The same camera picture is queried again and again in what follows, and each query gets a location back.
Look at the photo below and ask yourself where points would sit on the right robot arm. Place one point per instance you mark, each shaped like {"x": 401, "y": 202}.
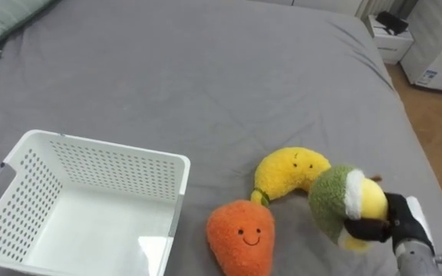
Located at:
{"x": 416, "y": 260}

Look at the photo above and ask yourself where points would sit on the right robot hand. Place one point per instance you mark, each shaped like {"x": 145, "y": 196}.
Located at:
{"x": 401, "y": 224}

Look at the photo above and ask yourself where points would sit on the green yellow durian soft toy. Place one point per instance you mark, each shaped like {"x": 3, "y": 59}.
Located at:
{"x": 332, "y": 199}

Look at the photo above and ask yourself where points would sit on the white bedside cabinet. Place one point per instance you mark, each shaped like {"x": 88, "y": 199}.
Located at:
{"x": 390, "y": 40}

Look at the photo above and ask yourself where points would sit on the orange carrot soft toy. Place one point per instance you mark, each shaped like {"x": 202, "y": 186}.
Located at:
{"x": 240, "y": 237}

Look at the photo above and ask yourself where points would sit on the grey bed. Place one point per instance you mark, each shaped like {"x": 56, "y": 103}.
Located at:
{"x": 205, "y": 76}

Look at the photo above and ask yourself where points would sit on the white washing machine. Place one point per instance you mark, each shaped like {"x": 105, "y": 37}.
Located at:
{"x": 436, "y": 50}

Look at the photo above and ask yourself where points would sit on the white perforated plastic basket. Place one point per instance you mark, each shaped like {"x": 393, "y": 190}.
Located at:
{"x": 90, "y": 207}

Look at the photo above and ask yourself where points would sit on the yellow banana soft toy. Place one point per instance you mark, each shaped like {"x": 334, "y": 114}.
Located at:
{"x": 286, "y": 172}

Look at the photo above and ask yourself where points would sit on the black object on cabinet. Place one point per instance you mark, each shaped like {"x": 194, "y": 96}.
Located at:
{"x": 391, "y": 22}

